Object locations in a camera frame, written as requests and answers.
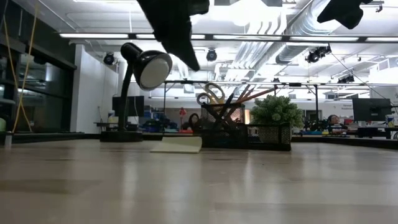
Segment yellow cable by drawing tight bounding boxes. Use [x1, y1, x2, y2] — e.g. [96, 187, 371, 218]
[1, 5, 38, 134]

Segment black desk lamp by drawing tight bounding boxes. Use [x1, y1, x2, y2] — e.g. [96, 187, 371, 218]
[99, 42, 174, 143]

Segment black mesh desk organizer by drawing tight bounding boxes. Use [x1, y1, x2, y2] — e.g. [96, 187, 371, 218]
[191, 102, 292, 152]

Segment green artificial potted plant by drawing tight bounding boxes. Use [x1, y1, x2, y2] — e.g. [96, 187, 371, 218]
[249, 95, 304, 144]

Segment black background desk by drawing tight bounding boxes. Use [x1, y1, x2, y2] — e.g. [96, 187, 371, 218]
[356, 125, 398, 140]

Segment yellow-handled scissors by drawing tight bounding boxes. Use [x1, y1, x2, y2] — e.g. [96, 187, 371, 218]
[196, 82, 226, 106]

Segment person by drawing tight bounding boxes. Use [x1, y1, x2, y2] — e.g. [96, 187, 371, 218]
[187, 113, 200, 131]
[326, 114, 348, 133]

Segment black background rig frame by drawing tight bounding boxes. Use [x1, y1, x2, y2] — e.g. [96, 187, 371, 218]
[272, 82, 320, 125]
[163, 80, 210, 125]

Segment yellow sticky note pad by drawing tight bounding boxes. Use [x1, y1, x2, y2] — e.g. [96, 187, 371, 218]
[150, 136, 203, 154]

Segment black ceiling spotlight cluster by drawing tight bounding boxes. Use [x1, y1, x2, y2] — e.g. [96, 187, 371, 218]
[305, 45, 332, 64]

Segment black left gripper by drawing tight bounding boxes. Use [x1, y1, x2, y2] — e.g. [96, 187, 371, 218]
[136, 0, 210, 72]

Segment dark computer monitor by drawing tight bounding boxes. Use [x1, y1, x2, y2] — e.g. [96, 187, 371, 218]
[352, 98, 393, 123]
[112, 95, 146, 118]

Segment overhead light bar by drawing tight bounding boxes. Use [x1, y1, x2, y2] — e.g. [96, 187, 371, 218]
[58, 32, 398, 44]

